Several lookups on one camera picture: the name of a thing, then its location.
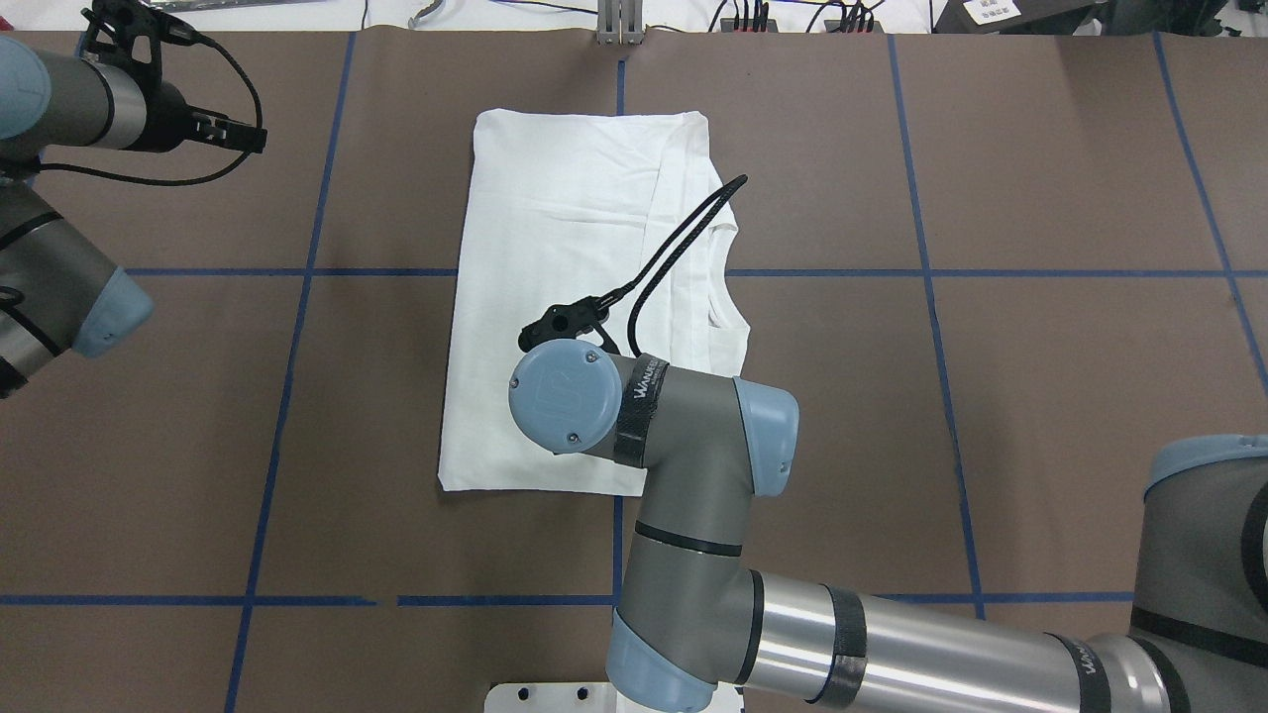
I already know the aluminium frame post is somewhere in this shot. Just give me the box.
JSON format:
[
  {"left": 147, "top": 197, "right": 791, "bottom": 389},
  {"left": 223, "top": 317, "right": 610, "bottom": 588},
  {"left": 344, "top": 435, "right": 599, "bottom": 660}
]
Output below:
[{"left": 596, "top": 0, "right": 645, "bottom": 47}]

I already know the lower orange-black usb hub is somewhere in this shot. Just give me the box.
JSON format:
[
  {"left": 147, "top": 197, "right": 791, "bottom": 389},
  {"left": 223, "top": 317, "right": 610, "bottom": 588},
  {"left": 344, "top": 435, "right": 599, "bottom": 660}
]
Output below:
[{"left": 814, "top": 1, "right": 885, "bottom": 36}]

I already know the orange-black usb hub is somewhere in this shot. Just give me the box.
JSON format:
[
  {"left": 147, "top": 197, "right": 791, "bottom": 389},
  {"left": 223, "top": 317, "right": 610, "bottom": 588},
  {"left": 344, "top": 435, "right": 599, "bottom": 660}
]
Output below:
[
  {"left": 814, "top": 1, "right": 885, "bottom": 36},
  {"left": 709, "top": 1, "right": 779, "bottom": 36}
]

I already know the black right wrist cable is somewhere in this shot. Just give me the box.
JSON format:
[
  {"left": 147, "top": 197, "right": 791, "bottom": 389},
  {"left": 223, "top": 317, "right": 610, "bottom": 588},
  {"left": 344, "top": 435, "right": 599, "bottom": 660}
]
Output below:
[{"left": 593, "top": 174, "right": 749, "bottom": 359}]

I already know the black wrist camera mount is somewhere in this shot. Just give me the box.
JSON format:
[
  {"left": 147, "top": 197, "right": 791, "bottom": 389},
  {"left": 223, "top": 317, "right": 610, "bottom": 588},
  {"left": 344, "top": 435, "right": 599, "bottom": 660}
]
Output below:
[
  {"left": 75, "top": 1, "right": 203, "bottom": 86},
  {"left": 517, "top": 296, "right": 618, "bottom": 354}
]

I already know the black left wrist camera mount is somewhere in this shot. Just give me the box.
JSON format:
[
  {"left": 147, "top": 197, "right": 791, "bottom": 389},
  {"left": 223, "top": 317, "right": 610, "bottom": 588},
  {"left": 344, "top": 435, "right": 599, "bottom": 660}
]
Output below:
[{"left": 75, "top": 1, "right": 203, "bottom": 86}]

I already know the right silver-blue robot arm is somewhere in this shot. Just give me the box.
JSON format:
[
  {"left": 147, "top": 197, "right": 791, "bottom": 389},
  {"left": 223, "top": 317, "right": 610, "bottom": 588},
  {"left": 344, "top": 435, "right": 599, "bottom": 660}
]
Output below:
[{"left": 508, "top": 340, "right": 1265, "bottom": 712}]

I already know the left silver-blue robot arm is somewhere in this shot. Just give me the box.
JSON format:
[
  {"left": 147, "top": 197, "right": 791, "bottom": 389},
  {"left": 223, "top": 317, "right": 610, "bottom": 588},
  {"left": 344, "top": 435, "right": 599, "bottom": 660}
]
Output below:
[{"left": 1, "top": 36, "right": 268, "bottom": 396}]

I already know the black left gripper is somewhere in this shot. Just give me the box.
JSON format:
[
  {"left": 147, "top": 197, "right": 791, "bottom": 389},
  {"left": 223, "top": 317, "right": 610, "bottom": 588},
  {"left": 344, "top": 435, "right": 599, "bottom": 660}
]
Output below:
[{"left": 139, "top": 81, "right": 268, "bottom": 154}]

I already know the white long-sleeve printed shirt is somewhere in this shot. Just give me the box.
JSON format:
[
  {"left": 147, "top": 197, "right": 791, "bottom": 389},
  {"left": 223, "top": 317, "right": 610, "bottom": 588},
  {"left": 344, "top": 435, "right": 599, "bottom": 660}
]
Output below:
[{"left": 437, "top": 109, "right": 723, "bottom": 496}]

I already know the upper orange-black usb hub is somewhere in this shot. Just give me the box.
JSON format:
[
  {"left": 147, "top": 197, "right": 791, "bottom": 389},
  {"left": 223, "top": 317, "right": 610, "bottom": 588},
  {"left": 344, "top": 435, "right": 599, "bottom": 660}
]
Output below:
[{"left": 709, "top": 1, "right": 779, "bottom": 36}]

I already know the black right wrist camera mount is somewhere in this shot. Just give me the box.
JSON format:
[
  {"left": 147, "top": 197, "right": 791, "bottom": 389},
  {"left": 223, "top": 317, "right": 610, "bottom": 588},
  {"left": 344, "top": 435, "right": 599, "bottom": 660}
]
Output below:
[{"left": 517, "top": 296, "right": 618, "bottom": 354}]

